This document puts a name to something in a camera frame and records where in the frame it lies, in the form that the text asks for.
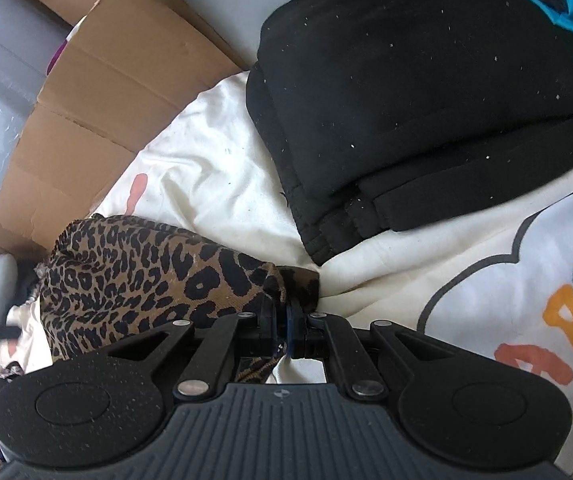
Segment dark cloth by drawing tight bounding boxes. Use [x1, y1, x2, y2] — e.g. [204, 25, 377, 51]
[14, 257, 50, 311]

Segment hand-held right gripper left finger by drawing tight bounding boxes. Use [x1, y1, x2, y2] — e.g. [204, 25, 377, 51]
[109, 300, 287, 402]

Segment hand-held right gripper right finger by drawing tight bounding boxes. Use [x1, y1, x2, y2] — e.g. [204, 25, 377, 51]
[289, 302, 454, 402]

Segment leopard print pants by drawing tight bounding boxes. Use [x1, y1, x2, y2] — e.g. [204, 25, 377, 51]
[36, 214, 322, 383]

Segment cream bear printed blanket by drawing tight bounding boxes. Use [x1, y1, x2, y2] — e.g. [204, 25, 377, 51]
[6, 72, 573, 480]

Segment grey upright mattress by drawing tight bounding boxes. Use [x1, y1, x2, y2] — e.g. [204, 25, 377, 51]
[0, 0, 82, 211]

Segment flattened brown cardboard sheet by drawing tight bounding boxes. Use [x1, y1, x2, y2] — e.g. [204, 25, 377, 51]
[0, 0, 247, 261]

